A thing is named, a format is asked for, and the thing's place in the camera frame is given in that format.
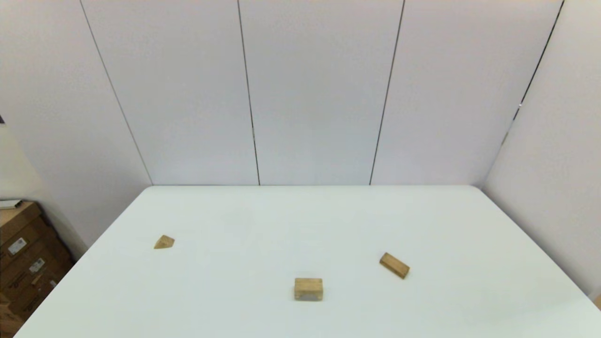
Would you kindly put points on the rectangular wooden building block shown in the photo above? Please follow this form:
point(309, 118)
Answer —
point(394, 265)

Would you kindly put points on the triangular wooden building block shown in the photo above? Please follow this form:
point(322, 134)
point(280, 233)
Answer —
point(164, 242)

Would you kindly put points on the large labelled cardboard box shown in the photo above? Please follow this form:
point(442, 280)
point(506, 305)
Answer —
point(23, 263)

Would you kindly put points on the flat white object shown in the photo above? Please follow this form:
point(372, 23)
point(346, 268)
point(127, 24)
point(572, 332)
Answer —
point(9, 203)

